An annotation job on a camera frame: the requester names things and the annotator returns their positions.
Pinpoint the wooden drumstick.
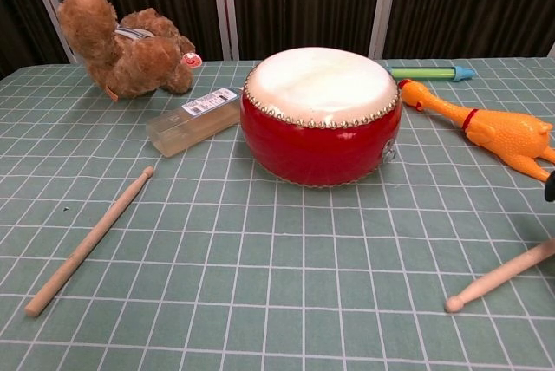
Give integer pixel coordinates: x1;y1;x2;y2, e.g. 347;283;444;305
24;166;154;317
444;238;555;314

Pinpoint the red drum white skin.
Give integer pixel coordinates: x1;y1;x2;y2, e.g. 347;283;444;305
239;45;401;189

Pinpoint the green grid cutting mat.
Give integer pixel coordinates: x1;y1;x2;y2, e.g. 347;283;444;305
0;56;555;371

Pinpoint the yellow rubber chicken toy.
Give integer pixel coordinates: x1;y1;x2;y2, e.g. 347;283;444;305
396;78;555;184

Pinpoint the green blue water squirter tube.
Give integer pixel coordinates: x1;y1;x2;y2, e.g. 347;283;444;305
388;64;477;83

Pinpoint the clear plastic box with label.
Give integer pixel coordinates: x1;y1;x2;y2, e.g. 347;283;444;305
146;87;244;159

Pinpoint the brown plush teddy bear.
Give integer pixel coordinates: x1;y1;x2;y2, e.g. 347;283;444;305
56;0;204;102

